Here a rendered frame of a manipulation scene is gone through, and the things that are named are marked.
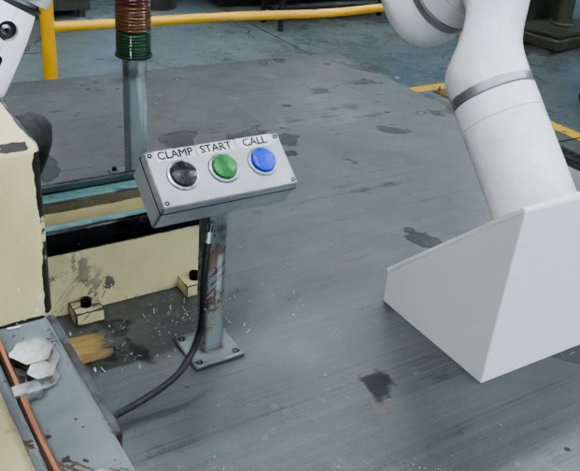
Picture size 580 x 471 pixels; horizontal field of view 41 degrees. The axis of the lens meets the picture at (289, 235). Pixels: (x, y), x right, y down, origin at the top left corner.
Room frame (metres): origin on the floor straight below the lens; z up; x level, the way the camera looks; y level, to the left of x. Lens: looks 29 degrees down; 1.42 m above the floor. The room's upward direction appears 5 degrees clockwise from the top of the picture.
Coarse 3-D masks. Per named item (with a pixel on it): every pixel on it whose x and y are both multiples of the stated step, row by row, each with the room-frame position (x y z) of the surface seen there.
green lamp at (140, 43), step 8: (120, 32) 1.27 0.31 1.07; (120, 40) 1.27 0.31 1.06; (128, 40) 1.26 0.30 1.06; (136, 40) 1.26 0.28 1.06; (144, 40) 1.27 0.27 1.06; (120, 48) 1.26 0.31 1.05; (128, 48) 1.26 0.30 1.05; (136, 48) 1.26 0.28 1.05; (144, 48) 1.27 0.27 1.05; (128, 56) 1.26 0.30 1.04; (136, 56) 1.26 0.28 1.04; (144, 56) 1.27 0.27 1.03
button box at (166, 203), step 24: (216, 144) 0.80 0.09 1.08; (240, 144) 0.82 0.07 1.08; (264, 144) 0.83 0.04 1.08; (144, 168) 0.75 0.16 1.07; (168, 168) 0.75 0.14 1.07; (240, 168) 0.79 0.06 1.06; (288, 168) 0.82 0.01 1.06; (144, 192) 0.75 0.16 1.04; (168, 192) 0.73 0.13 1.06; (192, 192) 0.74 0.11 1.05; (216, 192) 0.75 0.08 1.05; (240, 192) 0.77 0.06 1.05; (264, 192) 0.79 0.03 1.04; (288, 192) 0.82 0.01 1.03; (168, 216) 0.73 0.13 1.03; (192, 216) 0.75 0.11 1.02
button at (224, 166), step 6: (216, 156) 0.78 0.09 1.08; (222, 156) 0.78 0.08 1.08; (228, 156) 0.79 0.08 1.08; (216, 162) 0.78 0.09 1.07; (222, 162) 0.78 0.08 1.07; (228, 162) 0.78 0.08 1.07; (234, 162) 0.79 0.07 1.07; (216, 168) 0.77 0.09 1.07; (222, 168) 0.77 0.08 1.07; (228, 168) 0.78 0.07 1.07; (234, 168) 0.78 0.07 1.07; (216, 174) 0.77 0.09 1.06; (222, 174) 0.77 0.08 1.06; (228, 174) 0.77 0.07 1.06; (234, 174) 0.77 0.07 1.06
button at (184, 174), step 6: (180, 162) 0.76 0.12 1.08; (186, 162) 0.76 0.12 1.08; (174, 168) 0.75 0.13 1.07; (180, 168) 0.75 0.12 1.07; (186, 168) 0.75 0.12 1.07; (192, 168) 0.76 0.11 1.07; (174, 174) 0.74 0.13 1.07; (180, 174) 0.75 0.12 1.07; (186, 174) 0.75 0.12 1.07; (192, 174) 0.75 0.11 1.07; (174, 180) 0.74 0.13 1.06; (180, 180) 0.74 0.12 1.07; (186, 180) 0.74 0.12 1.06; (192, 180) 0.75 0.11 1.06; (186, 186) 0.74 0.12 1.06
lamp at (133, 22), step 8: (120, 8) 1.26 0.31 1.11; (128, 8) 1.26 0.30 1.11; (136, 8) 1.26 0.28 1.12; (144, 8) 1.27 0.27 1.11; (120, 16) 1.27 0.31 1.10; (128, 16) 1.26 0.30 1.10; (136, 16) 1.26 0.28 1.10; (144, 16) 1.27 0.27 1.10; (120, 24) 1.26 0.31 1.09; (128, 24) 1.26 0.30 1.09; (136, 24) 1.26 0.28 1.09; (144, 24) 1.27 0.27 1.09; (128, 32) 1.26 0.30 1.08; (136, 32) 1.26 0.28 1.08; (144, 32) 1.27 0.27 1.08
